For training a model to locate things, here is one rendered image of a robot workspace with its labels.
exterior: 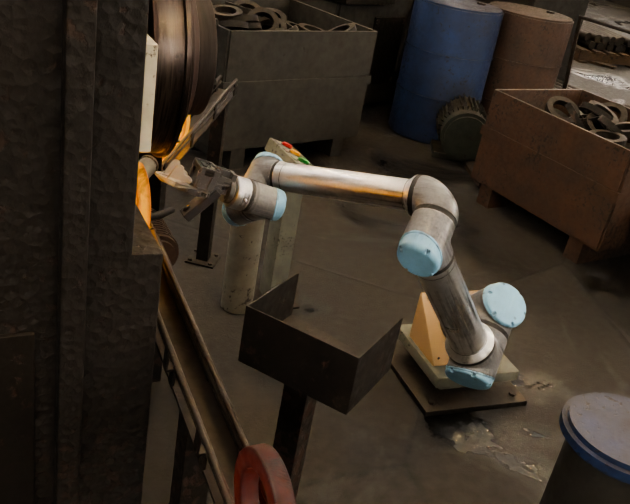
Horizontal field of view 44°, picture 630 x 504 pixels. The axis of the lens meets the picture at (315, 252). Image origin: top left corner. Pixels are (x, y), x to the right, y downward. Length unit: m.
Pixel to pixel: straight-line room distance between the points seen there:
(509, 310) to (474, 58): 2.88
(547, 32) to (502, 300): 3.14
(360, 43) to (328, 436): 2.63
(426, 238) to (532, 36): 3.54
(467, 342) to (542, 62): 3.37
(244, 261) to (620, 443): 1.42
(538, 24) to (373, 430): 3.47
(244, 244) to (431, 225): 0.98
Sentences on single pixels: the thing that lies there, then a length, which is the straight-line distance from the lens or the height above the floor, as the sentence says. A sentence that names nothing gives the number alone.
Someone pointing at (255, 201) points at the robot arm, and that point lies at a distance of 2.10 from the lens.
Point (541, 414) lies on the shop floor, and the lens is 2.80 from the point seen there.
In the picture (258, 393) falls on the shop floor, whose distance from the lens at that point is 2.53.
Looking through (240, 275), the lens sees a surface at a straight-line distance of 2.82.
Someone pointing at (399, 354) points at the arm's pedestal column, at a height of 0.02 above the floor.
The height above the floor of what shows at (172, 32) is 1.20.
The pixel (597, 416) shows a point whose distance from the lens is 2.10.
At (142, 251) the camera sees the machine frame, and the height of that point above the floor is 0.87.
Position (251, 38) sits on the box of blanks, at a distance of 4.00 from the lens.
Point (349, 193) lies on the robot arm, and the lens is 2.13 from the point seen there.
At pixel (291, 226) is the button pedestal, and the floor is 0.34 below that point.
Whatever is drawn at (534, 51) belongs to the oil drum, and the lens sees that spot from 5.39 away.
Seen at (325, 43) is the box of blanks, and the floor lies 0.68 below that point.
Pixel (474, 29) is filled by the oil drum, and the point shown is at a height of 0.77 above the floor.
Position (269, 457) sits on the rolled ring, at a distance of 1.18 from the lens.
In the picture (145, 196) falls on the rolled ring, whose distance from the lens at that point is 1.81.
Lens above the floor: 1.54
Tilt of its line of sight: 26 degrees down
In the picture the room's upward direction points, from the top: 11 degrees clockwise
